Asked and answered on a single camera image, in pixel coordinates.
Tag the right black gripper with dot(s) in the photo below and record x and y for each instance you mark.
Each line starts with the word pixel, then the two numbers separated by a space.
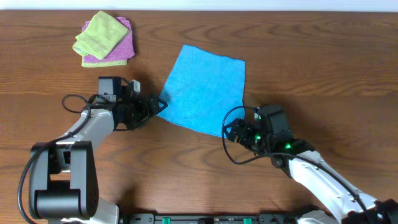
pixel 237 124

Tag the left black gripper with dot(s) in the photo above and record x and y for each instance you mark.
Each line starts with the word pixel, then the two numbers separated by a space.
pixel 147 107

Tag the blue microfiber cloth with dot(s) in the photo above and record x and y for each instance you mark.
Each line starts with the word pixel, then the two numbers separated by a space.
pixel 201 88

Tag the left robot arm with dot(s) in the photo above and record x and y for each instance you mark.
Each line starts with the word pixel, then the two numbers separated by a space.
pixel 63 184

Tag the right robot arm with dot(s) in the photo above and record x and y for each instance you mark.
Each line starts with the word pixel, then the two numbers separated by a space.
pixel 345 202

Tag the purple folded cloth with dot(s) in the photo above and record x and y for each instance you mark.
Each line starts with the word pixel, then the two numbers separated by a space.
pixel 124 50

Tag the green folded cloth on top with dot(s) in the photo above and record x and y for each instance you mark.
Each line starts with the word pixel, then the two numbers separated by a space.
pixel 100 37

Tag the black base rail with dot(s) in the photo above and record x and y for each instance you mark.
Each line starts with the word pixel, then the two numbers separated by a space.
pixel 264 218

